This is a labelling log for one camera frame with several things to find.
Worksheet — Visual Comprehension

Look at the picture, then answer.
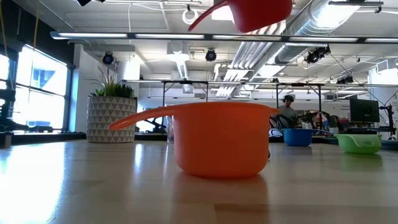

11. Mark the green measuring cup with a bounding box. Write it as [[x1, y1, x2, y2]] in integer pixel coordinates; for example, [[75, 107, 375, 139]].
[[335, 133, 383, 155]]

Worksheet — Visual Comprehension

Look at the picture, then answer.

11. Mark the black overhead light beam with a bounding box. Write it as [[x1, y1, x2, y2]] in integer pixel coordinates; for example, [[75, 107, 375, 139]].
[[49, 30, 398, 44]]

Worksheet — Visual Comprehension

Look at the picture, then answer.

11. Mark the black metal station frame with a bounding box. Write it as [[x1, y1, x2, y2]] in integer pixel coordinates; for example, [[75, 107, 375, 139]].
[[162, 80, 210, 103], [275, 82, 323, 130]]

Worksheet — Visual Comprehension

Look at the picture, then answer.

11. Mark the black background equipment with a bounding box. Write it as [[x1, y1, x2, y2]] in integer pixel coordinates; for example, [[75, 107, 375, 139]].
[[0, 88, 53, 149]]

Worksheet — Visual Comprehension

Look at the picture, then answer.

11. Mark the orange measuring cup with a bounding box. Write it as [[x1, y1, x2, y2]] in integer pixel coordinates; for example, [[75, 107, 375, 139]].
[[108, 101, 280, 179]]

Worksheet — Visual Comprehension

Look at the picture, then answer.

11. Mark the red measuring cup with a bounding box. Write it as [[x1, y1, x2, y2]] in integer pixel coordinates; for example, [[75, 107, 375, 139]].
[[187, 0, 294, 34]]

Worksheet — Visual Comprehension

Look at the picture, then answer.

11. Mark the black computer monitor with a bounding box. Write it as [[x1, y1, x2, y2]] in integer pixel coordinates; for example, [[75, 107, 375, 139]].
[[349, 98, 381, 123]]

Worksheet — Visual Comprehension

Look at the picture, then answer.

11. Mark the silver ventilation duct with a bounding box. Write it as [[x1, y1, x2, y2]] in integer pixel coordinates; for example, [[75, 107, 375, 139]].
[[275, 0, 363, 65]]

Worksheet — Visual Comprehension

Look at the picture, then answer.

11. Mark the person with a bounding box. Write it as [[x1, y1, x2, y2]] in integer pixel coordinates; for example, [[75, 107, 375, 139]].
[[329, 114, 351, 131], [277, 95, 298, 129]]

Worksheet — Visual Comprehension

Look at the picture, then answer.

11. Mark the potted succulent patterned pot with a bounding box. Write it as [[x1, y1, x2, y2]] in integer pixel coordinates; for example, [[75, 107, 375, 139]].
[[86, 60, 138, 144]]

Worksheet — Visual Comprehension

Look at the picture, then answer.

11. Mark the blue measuring cup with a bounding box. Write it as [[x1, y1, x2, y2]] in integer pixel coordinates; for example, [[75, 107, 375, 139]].
[[282, 128, 313, 147]]

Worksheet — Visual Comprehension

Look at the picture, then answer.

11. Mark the clear plastic basket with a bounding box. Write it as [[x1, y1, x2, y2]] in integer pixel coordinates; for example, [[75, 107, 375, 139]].
[[165, 115, 175, 144]]

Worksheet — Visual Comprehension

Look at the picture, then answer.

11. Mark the white cable loop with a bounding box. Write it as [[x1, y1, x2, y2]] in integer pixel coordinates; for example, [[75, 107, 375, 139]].
[[181, 3, 200, 26]]

